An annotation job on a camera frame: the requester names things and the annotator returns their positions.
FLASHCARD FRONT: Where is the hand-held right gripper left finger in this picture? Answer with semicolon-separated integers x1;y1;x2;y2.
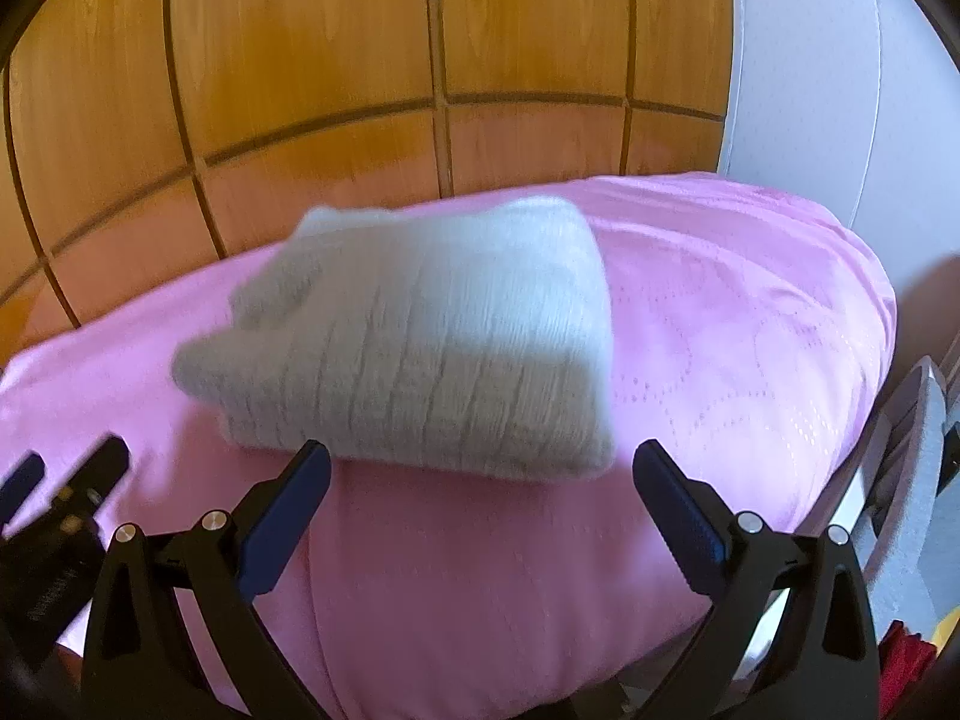
79;439;353;720

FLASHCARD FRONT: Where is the pink bed cover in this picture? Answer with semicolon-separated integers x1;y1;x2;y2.
0;171;899;720

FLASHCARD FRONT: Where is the grey fabric object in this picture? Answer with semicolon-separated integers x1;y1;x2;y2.
862;364;960;631

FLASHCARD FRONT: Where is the white knit sweater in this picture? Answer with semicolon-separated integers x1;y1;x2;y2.
171;196;620;482

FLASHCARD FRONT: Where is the wooden wardrobe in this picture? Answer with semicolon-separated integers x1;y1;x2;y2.
0;0;732;361

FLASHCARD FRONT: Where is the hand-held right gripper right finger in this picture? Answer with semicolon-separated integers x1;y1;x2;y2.
600;439;882;720

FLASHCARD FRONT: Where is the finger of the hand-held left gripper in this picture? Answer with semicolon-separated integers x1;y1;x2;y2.
0;451;44;535
51;435;130;522

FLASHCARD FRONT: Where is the red cloth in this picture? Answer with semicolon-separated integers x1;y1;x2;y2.
877;619;942;720

